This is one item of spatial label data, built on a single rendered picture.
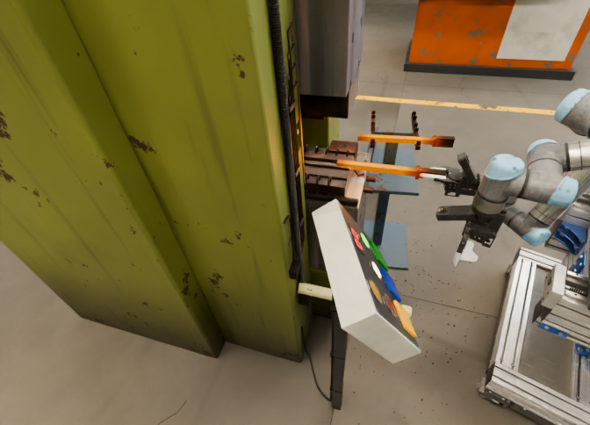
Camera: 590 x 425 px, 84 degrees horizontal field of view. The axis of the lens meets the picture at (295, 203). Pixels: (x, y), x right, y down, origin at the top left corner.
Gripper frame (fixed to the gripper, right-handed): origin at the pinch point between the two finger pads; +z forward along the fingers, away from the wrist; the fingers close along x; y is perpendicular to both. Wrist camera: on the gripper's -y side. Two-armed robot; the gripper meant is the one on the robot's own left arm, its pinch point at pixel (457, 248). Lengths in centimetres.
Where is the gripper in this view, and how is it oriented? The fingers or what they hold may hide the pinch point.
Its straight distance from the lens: 118.5
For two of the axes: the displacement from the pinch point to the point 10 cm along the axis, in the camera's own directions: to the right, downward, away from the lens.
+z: 0.5, 7.3, 6.8
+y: 8.4, 3.4, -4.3
